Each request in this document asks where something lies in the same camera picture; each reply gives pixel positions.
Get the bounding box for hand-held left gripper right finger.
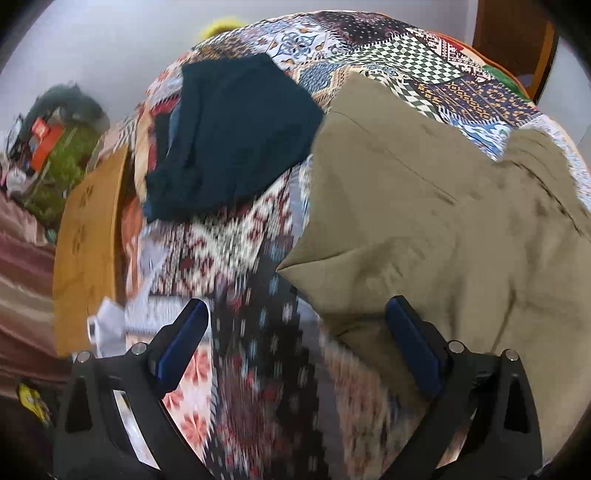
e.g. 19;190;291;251
385;295;542;480

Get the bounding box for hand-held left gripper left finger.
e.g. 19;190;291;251
53;299;209;480

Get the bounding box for olive green pants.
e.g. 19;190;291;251
277;69;591;467

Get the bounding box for white folded cloth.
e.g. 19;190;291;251
85;298;126;357

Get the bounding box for patchwork printed blanket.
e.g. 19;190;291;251
88;9;591;480

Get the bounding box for wooden lap desk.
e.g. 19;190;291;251
52;144;131;357

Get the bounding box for yellow printed item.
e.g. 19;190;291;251
17;382;52;426

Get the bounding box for striped red-brown curtain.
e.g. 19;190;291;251
0;194;72;384

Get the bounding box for green laundry basket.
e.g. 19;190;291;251
23;124;101;229

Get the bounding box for dark navy garment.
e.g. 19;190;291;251
143;53;325;223

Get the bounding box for striped patterned cloth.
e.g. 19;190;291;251
98;114;145;155

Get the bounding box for orange box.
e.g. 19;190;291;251
29;117;64;171

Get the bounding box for grey cloth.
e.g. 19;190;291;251
34;82;110;134

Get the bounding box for yellow curved object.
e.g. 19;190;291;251
200;15;249;38

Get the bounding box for brown wooden door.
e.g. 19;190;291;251
473;0;550;79

